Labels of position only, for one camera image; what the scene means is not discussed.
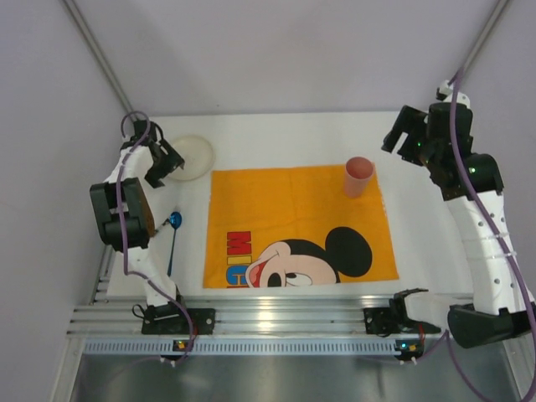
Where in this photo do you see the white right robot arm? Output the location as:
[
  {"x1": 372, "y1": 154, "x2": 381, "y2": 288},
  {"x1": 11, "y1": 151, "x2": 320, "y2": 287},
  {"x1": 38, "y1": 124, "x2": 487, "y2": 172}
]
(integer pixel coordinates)
[{"x1": 382, "y1": 97, "x2": 535, "y2": 348}]

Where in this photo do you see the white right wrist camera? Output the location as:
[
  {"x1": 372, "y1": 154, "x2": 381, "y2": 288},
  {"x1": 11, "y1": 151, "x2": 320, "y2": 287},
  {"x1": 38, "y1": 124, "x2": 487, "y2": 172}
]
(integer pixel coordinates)
[{"x1": 435, "y1": 80, "x2": 471, "y2": 109}]

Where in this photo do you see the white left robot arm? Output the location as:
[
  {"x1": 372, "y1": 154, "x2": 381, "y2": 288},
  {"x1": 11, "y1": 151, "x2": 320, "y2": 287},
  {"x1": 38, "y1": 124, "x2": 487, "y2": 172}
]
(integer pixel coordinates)
[{"x1": 90, "y1": 112, "x2": 184, "y2": 307}]

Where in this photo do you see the pink plastic cup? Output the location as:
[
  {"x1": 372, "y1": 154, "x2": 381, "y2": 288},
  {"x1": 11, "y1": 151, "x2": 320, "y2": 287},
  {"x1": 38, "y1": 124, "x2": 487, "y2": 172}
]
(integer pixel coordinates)
[{"x1": 343, "y1": 157, "x2": 374, "y2": 198}]

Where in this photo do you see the green handled fork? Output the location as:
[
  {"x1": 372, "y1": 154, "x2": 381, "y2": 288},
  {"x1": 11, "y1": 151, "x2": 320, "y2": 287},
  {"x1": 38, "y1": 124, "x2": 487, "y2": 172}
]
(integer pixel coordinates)
[{"x1": 154, "y1": 219, "x2": 170, "y2": 237}]

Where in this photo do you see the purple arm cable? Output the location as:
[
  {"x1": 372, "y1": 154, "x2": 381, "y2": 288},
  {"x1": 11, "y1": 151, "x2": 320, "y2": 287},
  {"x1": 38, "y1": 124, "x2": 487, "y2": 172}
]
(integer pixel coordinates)
[
  {"x1": 116, "y1": 110, "x2": 198, "y2": 365},
  {"x1": 401, "y1": 66, "x2": 536, "y2": 402}
]

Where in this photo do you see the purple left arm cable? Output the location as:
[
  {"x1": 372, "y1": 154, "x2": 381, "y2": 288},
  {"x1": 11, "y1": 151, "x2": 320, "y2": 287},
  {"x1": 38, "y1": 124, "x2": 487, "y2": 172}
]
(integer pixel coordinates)
[{"x1": 116, "y1": 110, "x2": 198, "y2": 365}]

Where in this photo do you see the blue spoon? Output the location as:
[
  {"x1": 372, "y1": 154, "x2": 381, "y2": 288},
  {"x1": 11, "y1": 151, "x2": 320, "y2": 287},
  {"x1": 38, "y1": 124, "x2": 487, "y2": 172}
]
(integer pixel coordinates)
[{"x1": 167, "y1": 211, "x2": 183, "y2": 277}]

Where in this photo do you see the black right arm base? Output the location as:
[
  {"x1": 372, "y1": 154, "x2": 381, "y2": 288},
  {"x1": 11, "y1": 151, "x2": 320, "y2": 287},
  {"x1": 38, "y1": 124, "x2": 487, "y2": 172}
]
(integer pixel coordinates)
[{"x1": 363, "y1": 288, "x2": 427, "y2": 338}]

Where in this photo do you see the cream round plate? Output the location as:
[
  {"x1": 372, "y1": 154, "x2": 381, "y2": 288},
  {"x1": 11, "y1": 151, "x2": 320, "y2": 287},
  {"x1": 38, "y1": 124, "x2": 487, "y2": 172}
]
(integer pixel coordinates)
[{"x1": 168, "y1": 135, "x2": 215, "y2": 182}]

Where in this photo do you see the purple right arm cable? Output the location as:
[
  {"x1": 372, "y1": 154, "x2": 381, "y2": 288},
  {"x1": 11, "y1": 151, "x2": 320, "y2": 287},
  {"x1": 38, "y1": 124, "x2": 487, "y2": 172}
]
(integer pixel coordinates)
[{"x1": 401, "y1": 66, "x2": 536, "y2": 402}]

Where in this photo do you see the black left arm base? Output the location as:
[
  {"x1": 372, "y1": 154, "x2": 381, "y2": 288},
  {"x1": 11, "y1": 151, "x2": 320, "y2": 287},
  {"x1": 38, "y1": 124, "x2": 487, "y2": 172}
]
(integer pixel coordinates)
[{"x1": 131, "y1": 302, "x2": 216, "y2": 335}]

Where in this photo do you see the orange Mickey Mouse placemat cloth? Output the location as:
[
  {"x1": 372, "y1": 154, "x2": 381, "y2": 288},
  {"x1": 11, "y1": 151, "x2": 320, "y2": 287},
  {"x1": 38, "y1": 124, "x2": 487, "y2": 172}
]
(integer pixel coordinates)
[{"x1": 204, "y1": 166, "x2": 399, "y2": 289}]

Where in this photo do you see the perforated grey cable duct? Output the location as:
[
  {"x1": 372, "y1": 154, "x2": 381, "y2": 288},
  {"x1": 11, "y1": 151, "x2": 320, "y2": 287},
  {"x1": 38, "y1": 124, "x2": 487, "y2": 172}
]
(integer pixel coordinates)
[{"x1": 84, "y1": 338, "x2": 421, "y2": 356}]

